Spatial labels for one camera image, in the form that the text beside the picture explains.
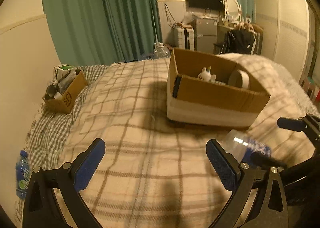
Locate clear bottle blue label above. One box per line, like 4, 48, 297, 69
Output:
220, 130, 271, 168

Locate white blue toy figurine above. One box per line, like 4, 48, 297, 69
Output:
197, 66, 216, 82

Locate blue water bottle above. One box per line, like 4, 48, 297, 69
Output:
15, 150, 30, 200

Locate checked grey bedsheet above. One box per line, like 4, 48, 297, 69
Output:
15, 64, 110, 218

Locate grey tape roll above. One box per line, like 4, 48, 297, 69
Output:
228, 69, 249, 90

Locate large open cardboard box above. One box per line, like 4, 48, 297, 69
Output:
167, 48, 270, 128

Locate black clothes on chair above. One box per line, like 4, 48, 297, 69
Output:
220, 27, 257, 55

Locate beige plaid blanket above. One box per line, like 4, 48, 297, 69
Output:
52, 53, 320, 228

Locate white louvred wardrobe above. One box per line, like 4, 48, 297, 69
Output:
255, 0, 310, 80

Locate small cardboard box with items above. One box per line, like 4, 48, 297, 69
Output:
43, 64, 87, 114

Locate white oval vanity mirror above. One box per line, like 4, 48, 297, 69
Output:
225, 0, 241, 21

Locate grey mini fridge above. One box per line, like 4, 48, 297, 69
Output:
194, 19, 217, 54

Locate white suitcase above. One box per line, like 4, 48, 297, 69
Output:
174, 24, 195, 50

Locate large clear water jug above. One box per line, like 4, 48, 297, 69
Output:
151, 42, 171, 59

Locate green left curtain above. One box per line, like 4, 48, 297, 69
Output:
42, 0, 162, 65

